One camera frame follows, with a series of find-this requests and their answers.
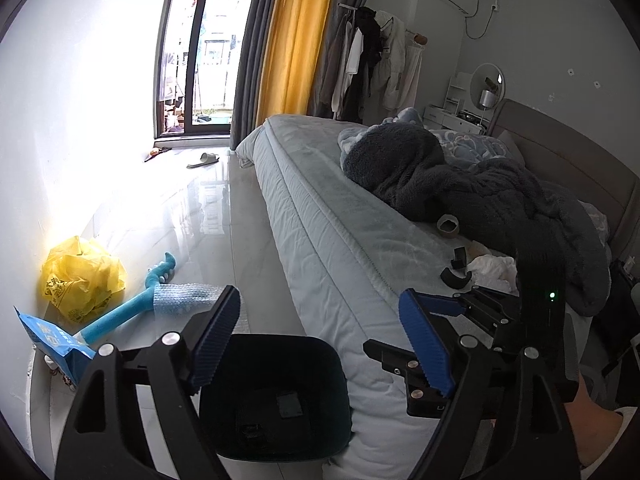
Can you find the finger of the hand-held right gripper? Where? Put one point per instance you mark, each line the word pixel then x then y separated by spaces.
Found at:
pixel 391 355
pixel 485 305

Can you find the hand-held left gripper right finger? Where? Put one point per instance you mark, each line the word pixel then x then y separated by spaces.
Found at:
pixel 425 342

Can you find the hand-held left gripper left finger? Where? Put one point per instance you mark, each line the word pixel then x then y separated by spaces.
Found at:
pixel 216 332

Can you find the white tissue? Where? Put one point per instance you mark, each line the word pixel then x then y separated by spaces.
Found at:
pixel 495 269

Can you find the curved black plastic piece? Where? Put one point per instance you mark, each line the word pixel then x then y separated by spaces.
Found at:
pixel 455 279

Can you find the small black plastic piece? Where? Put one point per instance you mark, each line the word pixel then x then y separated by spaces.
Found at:
pixel 459 258

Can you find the dark trash bin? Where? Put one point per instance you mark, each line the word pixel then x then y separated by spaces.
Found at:
pixel 280 370

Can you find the tape roll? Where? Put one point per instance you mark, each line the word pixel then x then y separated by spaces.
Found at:
pixel 448 224

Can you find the blue pet food bag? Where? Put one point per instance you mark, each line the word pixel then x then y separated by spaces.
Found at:
pixel 50 340

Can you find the person's right forearm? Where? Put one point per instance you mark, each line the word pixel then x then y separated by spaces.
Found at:
pixel 622 440

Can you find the person's right hand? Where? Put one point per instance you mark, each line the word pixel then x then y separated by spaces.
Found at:
pixel 587 420

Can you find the bubble wrap sheet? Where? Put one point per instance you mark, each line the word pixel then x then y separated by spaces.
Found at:
pixel 187 299

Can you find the blue plush stick toy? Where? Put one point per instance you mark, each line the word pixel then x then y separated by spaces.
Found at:
pixel 125 310

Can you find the grey square card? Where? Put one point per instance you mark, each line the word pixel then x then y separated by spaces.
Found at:
pixel 290 405

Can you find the bed with white quilted cover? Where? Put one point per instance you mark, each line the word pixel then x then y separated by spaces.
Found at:
pixel 320 240

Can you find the yellow plastic bag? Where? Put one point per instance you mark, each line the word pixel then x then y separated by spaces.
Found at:
pixel 80 280

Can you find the light blue floral blanket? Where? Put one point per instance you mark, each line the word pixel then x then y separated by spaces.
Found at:
pixel 470 147

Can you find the brown padded headboard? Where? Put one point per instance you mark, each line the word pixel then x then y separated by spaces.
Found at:
pixel 565 150

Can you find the dark grey fleece blanket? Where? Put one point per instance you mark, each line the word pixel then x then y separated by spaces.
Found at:
pixel 400 160

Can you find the beige slipper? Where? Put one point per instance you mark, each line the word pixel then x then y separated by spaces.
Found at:
pixel 203 160

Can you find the brown slipper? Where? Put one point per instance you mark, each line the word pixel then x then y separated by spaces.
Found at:
pixel 156 154

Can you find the white round mat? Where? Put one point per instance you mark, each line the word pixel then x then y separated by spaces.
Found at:
pixel 42 410

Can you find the white vanity desk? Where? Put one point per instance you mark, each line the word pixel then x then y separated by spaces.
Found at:
pixel 445 115

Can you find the round mirror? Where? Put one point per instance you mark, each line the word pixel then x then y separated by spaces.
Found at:
pixel 487 85

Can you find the pale pink hanging garment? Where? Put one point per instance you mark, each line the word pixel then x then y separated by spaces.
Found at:
pixel 412 75

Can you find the white hanging jacket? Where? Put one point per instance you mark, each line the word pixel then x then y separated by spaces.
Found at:
pixel 395 60

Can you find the grey hanging coat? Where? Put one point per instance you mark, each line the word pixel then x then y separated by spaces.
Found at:
pixel 335 75

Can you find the black hanging garment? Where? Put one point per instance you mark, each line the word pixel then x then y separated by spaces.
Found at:
pixel 367 45

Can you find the glass balcony door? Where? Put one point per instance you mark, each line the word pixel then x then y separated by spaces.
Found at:
pixel 210 45

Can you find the yellow curtain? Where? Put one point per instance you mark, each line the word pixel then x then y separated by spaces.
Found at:
pixel 295 35

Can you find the wall clothes rack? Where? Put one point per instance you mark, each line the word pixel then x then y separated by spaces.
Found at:
pixel 415 36

